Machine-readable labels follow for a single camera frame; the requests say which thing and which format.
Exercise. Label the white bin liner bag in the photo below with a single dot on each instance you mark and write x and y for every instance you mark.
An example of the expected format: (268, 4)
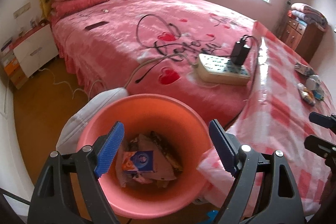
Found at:
(74, 127)

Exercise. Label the white blue plastic bottle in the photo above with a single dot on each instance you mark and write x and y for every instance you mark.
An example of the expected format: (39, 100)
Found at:
(314, 84)

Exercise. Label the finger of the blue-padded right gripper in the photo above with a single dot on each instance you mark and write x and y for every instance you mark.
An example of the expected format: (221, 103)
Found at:
(320, 147)
(328, 122)

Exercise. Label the yellow snack wrapper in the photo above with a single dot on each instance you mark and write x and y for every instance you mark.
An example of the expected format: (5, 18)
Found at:
(167, 163)

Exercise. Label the white bedside table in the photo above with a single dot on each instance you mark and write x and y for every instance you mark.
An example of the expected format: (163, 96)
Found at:
(24, 56)

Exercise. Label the folded blanket on cabinet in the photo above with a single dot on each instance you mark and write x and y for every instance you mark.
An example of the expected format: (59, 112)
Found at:
(309, 15)

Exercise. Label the cream power strip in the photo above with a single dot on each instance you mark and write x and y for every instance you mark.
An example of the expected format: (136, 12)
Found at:
(220, 70)

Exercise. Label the red white checkered cloth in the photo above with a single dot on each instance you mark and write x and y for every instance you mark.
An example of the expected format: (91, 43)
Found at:
(268, 113)

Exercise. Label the orange snack packet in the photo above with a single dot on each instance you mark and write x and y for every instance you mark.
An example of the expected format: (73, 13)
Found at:
(306, 94)

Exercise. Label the black phone on bed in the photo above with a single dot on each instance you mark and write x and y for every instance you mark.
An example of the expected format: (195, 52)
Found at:
(96, 25)

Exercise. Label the brown wooden cabinet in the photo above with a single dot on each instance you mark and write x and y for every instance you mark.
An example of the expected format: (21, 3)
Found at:
(303, 38)

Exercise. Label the blue orange tissue pack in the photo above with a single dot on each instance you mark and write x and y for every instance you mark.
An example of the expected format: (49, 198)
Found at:
(138, 162)

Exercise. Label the silver foil pouch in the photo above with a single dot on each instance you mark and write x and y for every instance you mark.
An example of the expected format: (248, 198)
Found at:
(139, 143)

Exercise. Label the pink bed with bedspread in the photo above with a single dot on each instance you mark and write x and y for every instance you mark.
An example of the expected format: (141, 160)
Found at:
(148, 46)

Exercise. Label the black charger adapter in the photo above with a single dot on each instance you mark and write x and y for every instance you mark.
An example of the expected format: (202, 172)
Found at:
(240, 51)

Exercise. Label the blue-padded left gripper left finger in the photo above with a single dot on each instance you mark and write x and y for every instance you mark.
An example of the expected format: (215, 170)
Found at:
(53, 199)

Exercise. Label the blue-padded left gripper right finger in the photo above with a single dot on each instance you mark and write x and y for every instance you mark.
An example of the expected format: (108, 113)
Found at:
(278, 200)

